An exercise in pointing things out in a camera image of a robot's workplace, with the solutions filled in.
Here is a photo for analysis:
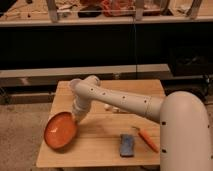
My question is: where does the orange carrot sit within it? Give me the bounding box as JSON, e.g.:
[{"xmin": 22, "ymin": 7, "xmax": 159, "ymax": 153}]
[{"xmin": 136, "ymin": 127, "xmax": 159, "ymax": 153}]

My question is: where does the orange ceramic bowl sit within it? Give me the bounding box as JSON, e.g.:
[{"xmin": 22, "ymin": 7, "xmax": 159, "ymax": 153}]
[{"xmin": 44, "ymin": 112, "xmax": 77, "ymax": 149}]

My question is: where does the black object on shelf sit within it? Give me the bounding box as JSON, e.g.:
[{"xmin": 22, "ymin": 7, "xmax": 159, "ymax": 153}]
[{"xmin": 78, "ymin": 5, "xmax": 102, "ymax": 18}]

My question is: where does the long wooden bench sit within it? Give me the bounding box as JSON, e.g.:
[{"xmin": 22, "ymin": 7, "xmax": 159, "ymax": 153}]
[{"xmin": 0, "ymin": 64, "xmax": 172, "ymax": 87}]

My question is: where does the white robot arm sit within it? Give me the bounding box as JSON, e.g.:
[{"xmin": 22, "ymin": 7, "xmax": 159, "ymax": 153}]
[{"xmin": 70, "ymin": 76, "xmax": 213, "ymax": 171}]

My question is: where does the small white object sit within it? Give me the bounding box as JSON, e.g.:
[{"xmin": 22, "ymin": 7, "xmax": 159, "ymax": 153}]
[{"xmin": 104, "ymin": 104, "xmax": 129, "ymax": 114}]

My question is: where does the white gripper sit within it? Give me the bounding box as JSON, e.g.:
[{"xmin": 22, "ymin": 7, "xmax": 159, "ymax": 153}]
[{"xmin": 72, "ymin": 100, "xmax": 90, "ymax": 123}]

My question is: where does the red cloth on shelf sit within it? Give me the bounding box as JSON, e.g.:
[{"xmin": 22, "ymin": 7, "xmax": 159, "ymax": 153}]
[{"xmin": 101, "ymin": 0, "xmax": 135, "ymax": 17}]

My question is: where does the blue sponge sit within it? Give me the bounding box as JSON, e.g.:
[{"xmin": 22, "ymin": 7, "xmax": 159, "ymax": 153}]
[{"xmin": 119, "ymin": 134, "xmax": 134, "ymax": 157}]

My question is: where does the wooden table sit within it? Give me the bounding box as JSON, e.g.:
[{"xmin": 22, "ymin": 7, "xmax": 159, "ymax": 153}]
[{"xmin": 36, "ymin": 80, "xmax": 165, "ymax": 168}]

